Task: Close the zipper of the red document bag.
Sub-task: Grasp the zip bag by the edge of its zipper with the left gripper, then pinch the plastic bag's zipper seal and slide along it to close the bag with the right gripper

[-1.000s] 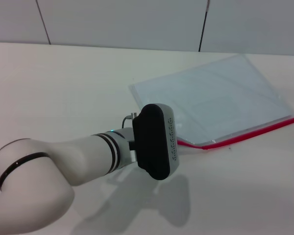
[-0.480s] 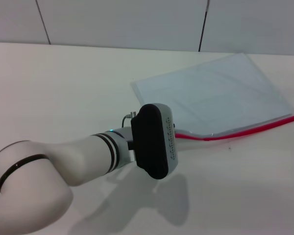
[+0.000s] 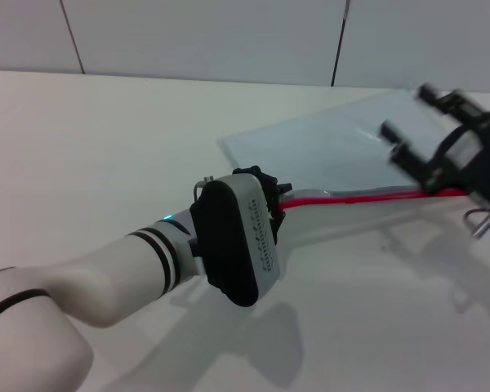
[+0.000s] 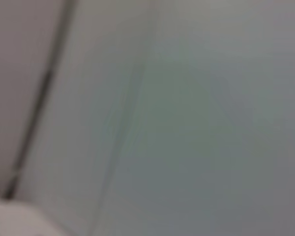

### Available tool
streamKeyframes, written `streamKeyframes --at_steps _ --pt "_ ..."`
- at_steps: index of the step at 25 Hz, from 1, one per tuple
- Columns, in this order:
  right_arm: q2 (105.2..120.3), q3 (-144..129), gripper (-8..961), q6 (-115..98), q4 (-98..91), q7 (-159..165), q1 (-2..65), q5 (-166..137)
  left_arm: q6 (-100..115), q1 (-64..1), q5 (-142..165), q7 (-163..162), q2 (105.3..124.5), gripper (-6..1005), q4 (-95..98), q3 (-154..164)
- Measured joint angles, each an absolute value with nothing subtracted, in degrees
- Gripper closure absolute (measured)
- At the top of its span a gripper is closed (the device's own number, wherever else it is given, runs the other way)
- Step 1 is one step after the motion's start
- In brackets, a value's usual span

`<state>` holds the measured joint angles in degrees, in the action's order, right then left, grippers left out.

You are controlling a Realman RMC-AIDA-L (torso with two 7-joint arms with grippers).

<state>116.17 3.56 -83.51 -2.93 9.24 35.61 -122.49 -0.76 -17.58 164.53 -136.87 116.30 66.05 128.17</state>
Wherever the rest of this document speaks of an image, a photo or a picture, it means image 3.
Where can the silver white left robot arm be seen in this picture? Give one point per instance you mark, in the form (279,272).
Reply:
(106,277)

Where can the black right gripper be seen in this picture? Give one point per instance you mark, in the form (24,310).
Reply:
(473,163)

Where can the clear red-zip plastic bag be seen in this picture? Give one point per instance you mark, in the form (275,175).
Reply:
(326,151)

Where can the black grey left wrist camera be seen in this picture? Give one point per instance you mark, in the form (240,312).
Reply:
(237,241)

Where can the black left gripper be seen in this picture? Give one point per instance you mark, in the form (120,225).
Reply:
(269,185)

